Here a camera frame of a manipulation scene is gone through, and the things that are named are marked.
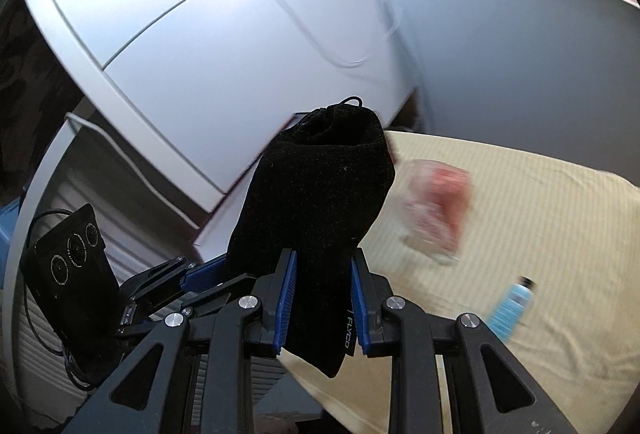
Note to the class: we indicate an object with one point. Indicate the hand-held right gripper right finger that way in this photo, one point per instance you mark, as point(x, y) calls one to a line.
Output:
point(359, 309)

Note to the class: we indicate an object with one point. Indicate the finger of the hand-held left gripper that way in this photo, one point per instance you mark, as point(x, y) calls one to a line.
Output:
point(220, 296)
point(205, 274)

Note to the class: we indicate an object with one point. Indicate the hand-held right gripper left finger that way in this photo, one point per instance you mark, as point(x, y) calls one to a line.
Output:
point(286, 301)

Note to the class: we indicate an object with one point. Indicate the dark red cardboard box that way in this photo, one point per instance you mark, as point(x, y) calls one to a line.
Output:
point(215, 239)

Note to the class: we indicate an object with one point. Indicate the grey ribbed panel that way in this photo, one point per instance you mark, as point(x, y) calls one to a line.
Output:
point(100, 194)

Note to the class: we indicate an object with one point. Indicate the clear plastic bag red print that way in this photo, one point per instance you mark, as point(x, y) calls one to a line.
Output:
point(445, 204)

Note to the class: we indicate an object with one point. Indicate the light blue cream tube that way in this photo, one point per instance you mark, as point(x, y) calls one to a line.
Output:
point(510, 309)

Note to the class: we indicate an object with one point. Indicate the yellow striped tablecloth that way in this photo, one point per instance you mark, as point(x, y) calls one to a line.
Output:
point(550, 214)

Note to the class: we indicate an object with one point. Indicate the white cabinet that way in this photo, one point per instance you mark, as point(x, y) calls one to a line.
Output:
point(225, 38)

